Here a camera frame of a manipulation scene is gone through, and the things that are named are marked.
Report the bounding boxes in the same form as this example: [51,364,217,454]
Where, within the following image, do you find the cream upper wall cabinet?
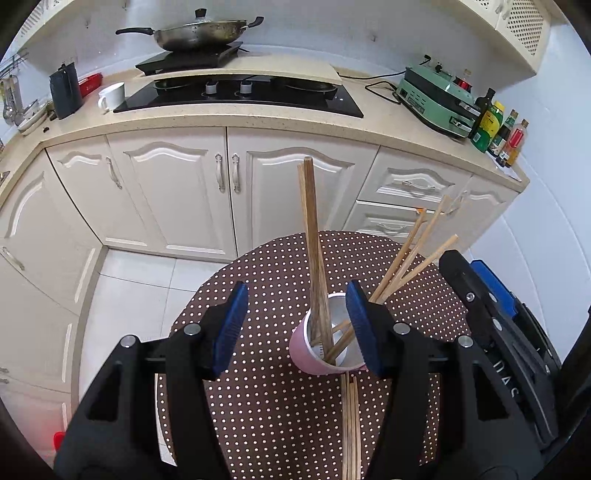
[450,0,551,75]

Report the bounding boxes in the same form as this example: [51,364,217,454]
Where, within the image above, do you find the red label vinegar bottle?
[496,119,529,167]

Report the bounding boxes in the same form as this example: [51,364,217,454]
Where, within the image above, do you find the black induction cooker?
[135,42,242,76]

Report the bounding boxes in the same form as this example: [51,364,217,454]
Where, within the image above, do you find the green electric grill appliance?
[396,65,481,139]

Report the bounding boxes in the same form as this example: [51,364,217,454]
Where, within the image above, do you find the black gas cooktop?
[115,75,363,118]

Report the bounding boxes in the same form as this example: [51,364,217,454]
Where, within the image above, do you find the red container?
[78,73,103,98]

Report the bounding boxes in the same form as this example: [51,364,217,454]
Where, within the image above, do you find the hanging utensil rack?
[1,50,50,136]

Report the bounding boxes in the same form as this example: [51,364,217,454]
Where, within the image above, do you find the black knife block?
[49,62,82,119]

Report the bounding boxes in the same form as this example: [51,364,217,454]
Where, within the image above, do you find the yellow green oil bottle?
[472,100,505,152]

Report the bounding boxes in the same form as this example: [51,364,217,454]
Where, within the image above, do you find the dark wooden chopstick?
[301,156,334,360]

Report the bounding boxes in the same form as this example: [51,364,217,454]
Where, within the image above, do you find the white mug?
[97,82,125,113]

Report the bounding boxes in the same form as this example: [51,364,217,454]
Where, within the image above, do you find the pink utensil cup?
[288,292,368,375]

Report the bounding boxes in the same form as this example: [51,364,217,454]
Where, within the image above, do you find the brown polka dot tablecloth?
[154,230,472,480]

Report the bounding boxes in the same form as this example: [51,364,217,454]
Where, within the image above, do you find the black wok with lid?
[115,8,264,52]

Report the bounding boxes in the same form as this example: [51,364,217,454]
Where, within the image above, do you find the cream kitchen base cabinets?
[0,112,530,453]

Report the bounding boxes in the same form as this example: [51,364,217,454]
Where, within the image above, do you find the dark oil bottle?
[468,88,496,139]

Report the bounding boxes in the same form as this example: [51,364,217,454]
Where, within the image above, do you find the black power cable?
[338,55,433,105]

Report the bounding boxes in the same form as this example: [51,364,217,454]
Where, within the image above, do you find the dark sauce bottle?
[487,109,519,158]

